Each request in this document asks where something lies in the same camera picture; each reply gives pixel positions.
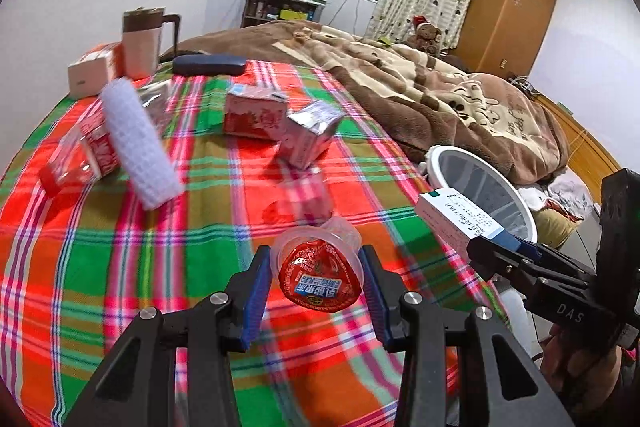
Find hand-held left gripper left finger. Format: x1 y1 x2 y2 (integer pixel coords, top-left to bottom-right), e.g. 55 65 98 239
65 244 273 427

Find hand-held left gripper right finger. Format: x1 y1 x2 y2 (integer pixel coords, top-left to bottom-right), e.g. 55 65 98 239
357 244 576 427

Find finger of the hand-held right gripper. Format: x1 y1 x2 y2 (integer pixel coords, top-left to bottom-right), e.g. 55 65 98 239
502 231 598 280
467 237 538 280

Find clear jelly cup red lid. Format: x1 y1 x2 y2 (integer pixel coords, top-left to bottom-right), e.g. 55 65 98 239
270 216 366 308

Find white green medicine box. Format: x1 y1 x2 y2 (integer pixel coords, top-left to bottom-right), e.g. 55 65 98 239
415 188 516 253

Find clear plastic bin liner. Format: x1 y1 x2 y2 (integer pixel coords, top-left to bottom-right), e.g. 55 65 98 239
440 152 531 228

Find grey wastebasket white rim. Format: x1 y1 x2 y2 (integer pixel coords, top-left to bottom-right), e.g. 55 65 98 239
425 146 538 248

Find pink silver drink carton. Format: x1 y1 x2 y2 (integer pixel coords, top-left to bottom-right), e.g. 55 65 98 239
277 101 346 170

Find red white drink carton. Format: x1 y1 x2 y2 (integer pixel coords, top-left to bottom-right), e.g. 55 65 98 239
222 84 289 142

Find large white foam net sleeve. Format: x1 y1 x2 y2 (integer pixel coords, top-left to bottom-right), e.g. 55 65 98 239
100 77 186 211

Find silver foil wrapper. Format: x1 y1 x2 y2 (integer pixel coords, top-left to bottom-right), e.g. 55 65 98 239
135 79 176 135

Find red label plastic bottle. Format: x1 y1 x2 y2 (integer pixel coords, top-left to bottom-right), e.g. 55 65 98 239
39 112 123 198

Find person's right hand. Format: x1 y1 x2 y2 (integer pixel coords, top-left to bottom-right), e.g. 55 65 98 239
542 322 633 390

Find pile of light cloths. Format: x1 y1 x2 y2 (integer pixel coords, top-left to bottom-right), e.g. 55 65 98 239
520 167 601 248

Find plaid tablecloth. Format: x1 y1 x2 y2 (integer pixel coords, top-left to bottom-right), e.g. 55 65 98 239
0 59 506 427

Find brown plush blanket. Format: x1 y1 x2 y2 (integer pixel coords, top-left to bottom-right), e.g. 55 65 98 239
160 19 571 185

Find dark blue glasses case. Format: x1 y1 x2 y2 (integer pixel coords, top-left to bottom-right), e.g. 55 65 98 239
172 54 247 78

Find wooden wardrobe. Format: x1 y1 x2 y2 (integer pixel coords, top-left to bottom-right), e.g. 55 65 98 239
452 0 558 80

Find teddy bear with red hat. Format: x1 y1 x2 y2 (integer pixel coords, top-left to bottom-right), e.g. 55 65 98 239
404 14 443 56

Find white orange cardboard box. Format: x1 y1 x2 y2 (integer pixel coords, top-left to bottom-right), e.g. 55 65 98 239
67 42 126 100

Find white shelf unit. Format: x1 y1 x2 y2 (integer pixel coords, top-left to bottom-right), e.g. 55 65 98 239
241 0 328 28

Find wooden bed frame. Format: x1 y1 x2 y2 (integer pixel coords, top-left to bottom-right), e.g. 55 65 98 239
535 94 626 180

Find brown beige tumbler with handle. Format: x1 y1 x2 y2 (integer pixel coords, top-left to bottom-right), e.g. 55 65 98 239
122 7 182 80

